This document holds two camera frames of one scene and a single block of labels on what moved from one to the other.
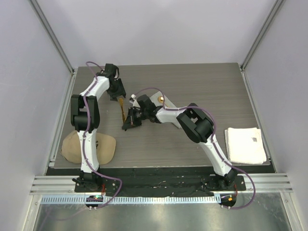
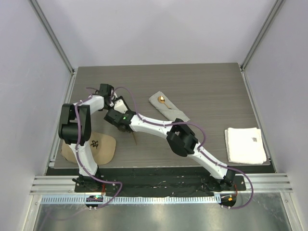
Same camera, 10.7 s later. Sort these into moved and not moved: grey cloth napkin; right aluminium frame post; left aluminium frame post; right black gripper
Moved: right black gripper
Not moved: left aluminium frame post; right aluminium frame post; grey cloth napkin
